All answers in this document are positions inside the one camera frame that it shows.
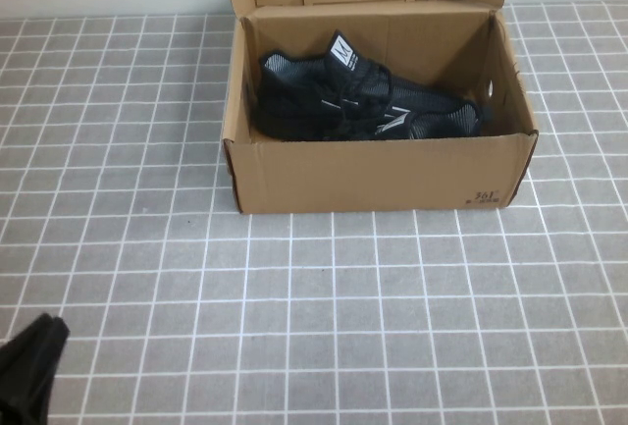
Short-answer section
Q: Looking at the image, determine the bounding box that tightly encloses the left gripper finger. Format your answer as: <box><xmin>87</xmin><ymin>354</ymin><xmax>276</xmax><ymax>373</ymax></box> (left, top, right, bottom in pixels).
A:
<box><xmin>0</xmin><ymin>317</ymin><xmax>71</xmax><ymax>425</ymax></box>
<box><xmin>0</xmin><ymin>314</ymin><xmax>55</xmax><ymax>416</ymax></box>

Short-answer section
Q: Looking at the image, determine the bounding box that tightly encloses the brown cardboard shoe box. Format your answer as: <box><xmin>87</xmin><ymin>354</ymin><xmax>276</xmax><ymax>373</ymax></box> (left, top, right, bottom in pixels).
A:
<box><xmin>221</xmin><ymin>0</ymin><xmax>541</xmax><ymax>215</ymax></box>

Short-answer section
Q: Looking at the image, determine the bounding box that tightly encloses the black knit sneaker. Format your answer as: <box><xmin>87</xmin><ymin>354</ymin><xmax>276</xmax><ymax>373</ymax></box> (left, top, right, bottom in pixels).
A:
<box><xmin>321</xmin><ymin>96</ymin><xmax>495</xmax><ymax>142</ymax></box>
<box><xmin>257</xmin><ymin>27</ymin><xmax>467</xmax><ymax>141</ymax></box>

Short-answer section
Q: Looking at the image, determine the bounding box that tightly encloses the grey checked tablecloth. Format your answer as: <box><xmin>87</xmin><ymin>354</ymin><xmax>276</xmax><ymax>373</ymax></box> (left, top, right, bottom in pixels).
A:
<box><xmin>0</xmin><ymin>1</ymin><xmax>628</xmax><ymax>425</ymax></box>

